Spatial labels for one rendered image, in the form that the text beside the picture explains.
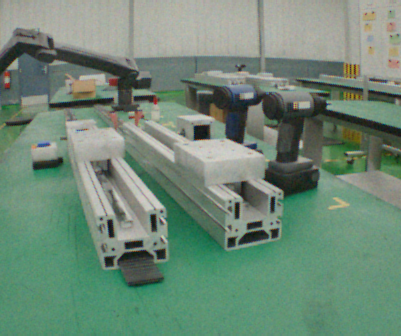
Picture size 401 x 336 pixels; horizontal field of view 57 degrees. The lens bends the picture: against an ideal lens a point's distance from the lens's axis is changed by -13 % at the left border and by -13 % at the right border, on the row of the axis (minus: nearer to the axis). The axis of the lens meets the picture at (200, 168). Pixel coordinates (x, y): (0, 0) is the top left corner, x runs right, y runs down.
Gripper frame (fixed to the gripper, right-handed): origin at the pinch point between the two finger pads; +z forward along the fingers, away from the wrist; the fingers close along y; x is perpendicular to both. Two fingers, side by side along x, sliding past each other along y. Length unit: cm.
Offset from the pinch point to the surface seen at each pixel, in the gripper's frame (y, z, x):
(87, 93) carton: 3, -1, 193
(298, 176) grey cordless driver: 21, -1, -82
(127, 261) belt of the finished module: -20, 2, -101
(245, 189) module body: 2, -4, -93
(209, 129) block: 20.9, -2.7, -31.7
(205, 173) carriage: -5, -7, -94
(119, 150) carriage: -15, -7, -69
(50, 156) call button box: -30.1, -0.4, -36.9
